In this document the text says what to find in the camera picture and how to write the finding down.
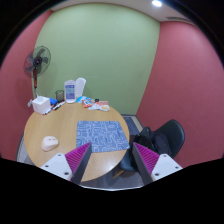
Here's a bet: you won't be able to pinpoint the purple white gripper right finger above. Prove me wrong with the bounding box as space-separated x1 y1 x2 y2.
132 143 182 185

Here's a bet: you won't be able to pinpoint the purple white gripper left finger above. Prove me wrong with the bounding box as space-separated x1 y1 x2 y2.
41 143 92 184

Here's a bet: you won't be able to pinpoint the white computer mouse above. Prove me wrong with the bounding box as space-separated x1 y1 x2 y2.
41 136 59 152

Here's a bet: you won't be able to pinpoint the grey patterned mouse pad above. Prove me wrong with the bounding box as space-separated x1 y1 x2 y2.
76 121 129 153

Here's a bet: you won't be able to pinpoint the black backpack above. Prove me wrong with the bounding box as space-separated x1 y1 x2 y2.
130 126 174 169

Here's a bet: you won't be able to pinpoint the black plastic chair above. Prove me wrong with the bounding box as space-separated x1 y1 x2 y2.
119 119 185 172

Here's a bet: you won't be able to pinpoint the black marker pen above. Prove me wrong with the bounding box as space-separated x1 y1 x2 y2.
52 101 65 111

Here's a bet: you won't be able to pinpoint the orange white snack packets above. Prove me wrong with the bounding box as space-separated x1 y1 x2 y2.
76 96 110 111

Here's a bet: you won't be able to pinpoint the blue small object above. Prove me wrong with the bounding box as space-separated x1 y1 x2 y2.
49 98 58 105

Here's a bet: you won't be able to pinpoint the white square box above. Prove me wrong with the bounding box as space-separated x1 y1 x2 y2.
32 96 50 114

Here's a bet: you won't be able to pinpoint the dark mesh pen cup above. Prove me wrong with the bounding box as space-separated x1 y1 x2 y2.
55 90 64 102

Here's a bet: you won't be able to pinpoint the white blue labelled container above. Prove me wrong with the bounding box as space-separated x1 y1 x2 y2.
64 80 76 103

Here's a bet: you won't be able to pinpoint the white curved appliance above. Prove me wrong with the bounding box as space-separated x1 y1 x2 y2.
75 78 86 97

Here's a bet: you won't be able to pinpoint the red black standing fan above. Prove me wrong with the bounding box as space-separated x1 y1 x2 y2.
23 46 51 90

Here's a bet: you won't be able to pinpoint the round ceiling light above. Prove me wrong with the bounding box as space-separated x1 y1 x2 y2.
152 0 162 7

